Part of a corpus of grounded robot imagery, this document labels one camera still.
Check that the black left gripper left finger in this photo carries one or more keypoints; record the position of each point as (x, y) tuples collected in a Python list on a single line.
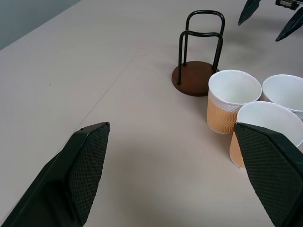
[(71, 170)]

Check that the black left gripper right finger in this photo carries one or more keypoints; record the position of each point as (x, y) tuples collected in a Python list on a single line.
[(267, 170)]

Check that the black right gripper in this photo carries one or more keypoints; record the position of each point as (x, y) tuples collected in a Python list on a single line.
[(286, 3)]

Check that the orange and white paper cup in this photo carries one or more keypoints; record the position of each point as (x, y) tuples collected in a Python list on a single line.
[(284, 92), (220, 118), (260, 116)]

